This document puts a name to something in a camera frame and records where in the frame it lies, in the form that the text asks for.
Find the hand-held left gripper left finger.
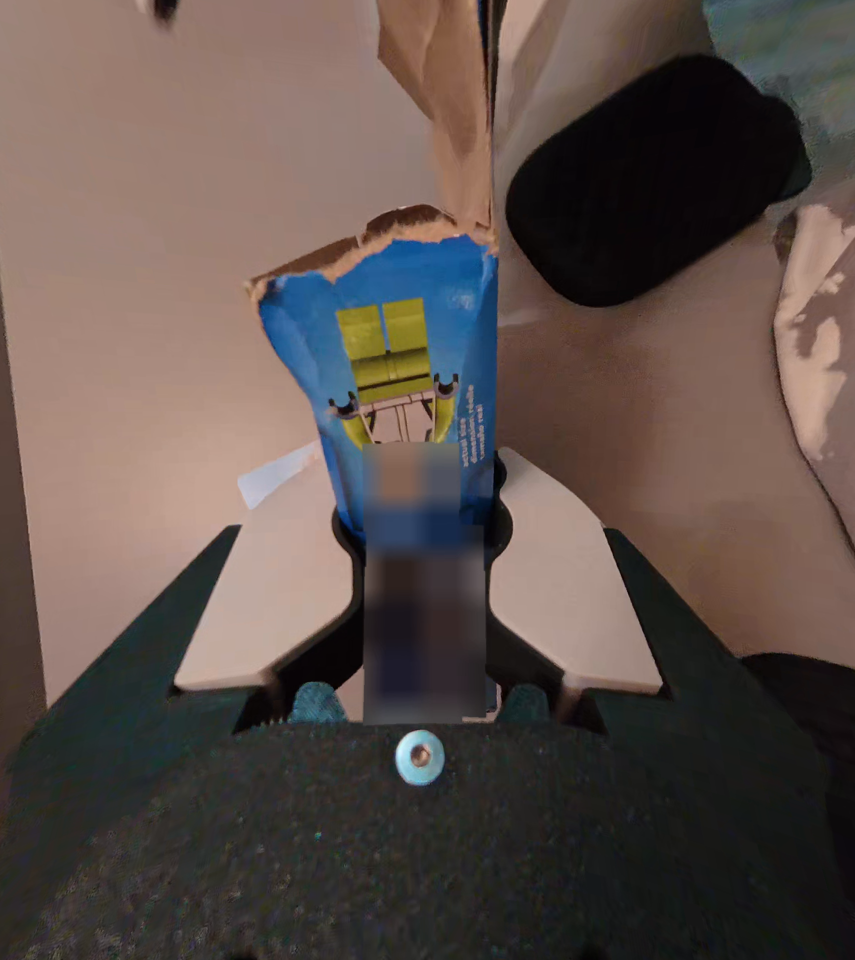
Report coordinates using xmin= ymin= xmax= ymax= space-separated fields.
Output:
xmin=173 ymin=443 xmax=372 ymax=694

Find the black textured oval pad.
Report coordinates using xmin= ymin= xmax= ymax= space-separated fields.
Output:
xmin=506 ymin=56 xmax=814 ymax=309

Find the blue lego set box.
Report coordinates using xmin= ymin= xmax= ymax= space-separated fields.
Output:
xmin=245 ymin=0 xmax=507 ymax=721

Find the white paper slip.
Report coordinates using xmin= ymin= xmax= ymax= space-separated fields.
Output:
xmin=237 ymin=443 xmax=324 ymax=511

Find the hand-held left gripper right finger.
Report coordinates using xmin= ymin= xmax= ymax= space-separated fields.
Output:
xmin=485 ymin=447 xmax=666 ymax=699

